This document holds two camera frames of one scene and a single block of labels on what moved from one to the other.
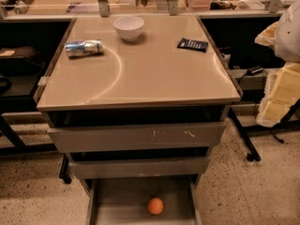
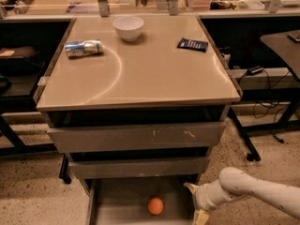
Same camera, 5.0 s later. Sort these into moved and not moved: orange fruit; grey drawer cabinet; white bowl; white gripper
Moved: white gripper
Not moved: grey drawer cabinet; white bowl; orange fruit
